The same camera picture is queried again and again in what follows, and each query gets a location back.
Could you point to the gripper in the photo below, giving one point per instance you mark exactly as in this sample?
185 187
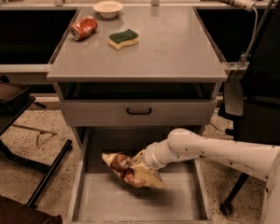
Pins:
151 159

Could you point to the brown chip bag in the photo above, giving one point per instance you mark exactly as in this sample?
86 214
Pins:
121 164

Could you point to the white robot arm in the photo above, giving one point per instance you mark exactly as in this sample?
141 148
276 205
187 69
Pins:
258 160

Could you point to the open grey drawer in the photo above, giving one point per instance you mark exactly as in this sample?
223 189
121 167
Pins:
100 197

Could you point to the closed top drawer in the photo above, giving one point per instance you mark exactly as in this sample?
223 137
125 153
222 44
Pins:
107 113

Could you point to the grey drawer cabinet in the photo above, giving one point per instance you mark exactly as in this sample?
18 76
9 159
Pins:
172 61

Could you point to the black office chair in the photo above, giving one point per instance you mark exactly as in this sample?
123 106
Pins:
260 103

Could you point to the green yellow sponge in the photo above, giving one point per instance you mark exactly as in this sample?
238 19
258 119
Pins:
123 39

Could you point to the dark brown cloth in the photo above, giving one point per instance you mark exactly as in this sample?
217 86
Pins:
12 212

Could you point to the crushed red soda can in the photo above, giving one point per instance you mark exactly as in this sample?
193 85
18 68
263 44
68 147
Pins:
83 28

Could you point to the white bowl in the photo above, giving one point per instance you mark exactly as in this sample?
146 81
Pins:
108 9

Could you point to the black drawer handle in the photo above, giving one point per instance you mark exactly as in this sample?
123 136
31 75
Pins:
136 112

